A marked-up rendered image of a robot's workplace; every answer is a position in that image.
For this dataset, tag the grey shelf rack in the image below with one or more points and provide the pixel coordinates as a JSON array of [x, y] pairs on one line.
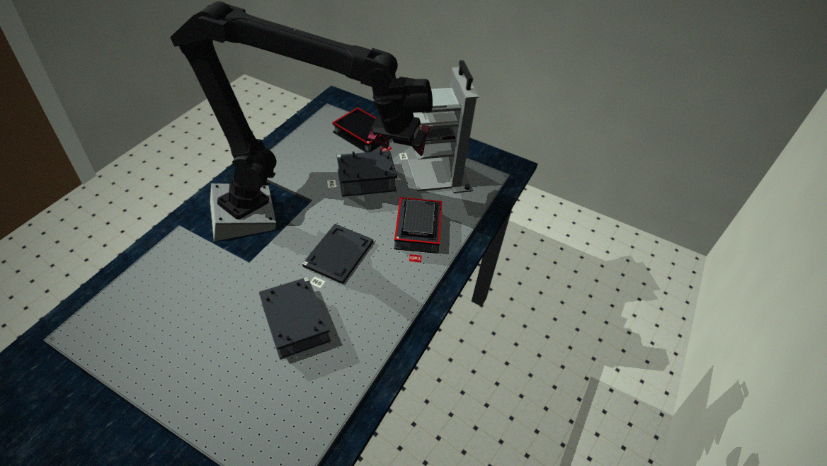
[[442, 164]]

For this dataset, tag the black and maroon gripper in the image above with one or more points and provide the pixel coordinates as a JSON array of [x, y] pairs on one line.
[[401, 134]]

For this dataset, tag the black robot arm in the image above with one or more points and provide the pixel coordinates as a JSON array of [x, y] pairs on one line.
[[373, 68]]

